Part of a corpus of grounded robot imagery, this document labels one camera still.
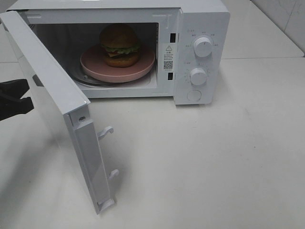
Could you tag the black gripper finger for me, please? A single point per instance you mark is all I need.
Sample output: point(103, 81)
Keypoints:
point(10, 106)
point(14, 88)

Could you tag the white microwave door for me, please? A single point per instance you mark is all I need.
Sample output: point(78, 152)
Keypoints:
point(64, 108)

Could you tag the pink round plate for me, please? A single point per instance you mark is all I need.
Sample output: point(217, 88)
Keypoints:
point(102, 66)

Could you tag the burger with lettuce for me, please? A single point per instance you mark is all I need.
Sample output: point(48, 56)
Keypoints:
point(121, 46)

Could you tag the round white door button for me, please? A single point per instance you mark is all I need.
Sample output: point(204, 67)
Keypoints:
point(194, 95)

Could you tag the white timer knob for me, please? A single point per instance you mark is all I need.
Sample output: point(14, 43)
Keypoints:
point(198, 76)

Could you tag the glass microwave turntable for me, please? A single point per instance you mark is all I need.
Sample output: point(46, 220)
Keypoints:
point(89, 81)

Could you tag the white microwave oven body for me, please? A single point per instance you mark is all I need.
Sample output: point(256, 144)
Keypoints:
point(68, 28)

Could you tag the white upper power knob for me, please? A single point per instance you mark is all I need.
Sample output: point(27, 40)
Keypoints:
point(203, 46)

